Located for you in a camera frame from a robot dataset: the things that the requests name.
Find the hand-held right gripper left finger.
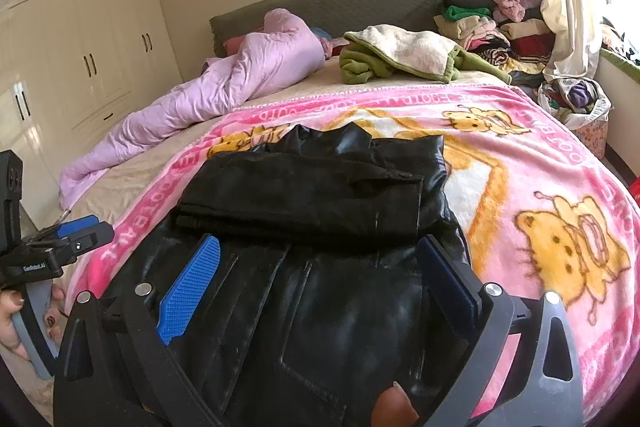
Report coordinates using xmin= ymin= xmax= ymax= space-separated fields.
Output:
xmin=52 ymin=233 xmax=223 ymax=427

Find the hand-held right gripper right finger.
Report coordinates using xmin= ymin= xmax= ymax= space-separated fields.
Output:
xmin=416 ymin=234 xmax=585 ymax=427

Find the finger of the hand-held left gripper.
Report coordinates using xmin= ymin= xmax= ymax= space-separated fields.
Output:
xmin=50 ymin=222 xmax=116 ymax=260
xmin=30 ymin=215 xmax=101 ymax=245

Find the black leather jacket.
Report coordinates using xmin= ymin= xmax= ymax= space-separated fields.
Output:
xmin=102 ymin=123 xmax=473 ymax=427

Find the laundry basket with clothes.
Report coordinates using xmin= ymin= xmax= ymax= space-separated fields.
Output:
xmin=537 ymin=77 xmax=611 ymax=142

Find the pile of folded clothes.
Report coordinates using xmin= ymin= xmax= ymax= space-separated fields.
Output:
xmin=432 ymin=0 xmax=556 ymax=75

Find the heap of mixed clothes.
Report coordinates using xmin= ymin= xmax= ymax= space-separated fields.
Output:
xmin=600 ymin=17 xmax=640 ymax=68

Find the person's left hand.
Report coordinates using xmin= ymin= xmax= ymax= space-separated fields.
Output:
xmin=0 ymin=284 xmax=68 ymax=363

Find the person's right hand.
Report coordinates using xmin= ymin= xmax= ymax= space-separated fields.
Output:
xmin=371 ymin=382 xmax=420 ymax=427

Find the pink printed blanket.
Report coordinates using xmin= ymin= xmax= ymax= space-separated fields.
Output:
xmin=65 ymin=82 xmax=640 ymax=427

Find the cream wardrobe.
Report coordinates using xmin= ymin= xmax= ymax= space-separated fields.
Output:
xmin=0 ymin=0 xmax=183 ymax=188

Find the floral box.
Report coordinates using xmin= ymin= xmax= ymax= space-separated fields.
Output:
xmin=575 ymin=117 xmax=608 ymax=158

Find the lilac duvet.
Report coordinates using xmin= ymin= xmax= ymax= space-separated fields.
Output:
xmin=59 ymin=8 xmax=327 ymax=198

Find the green and white fleece blanket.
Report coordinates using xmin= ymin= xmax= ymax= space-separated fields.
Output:
xmin=339 ymin=24 xmax=513 ymax=85

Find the green windowsill cushion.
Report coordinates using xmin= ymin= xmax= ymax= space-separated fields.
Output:
xmin=600 ymin=49 xmax=640 ymax=85

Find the grey padded headboard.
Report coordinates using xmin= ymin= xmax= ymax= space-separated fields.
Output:
xmin=209 ymin=0 xmax=446 ymax=58

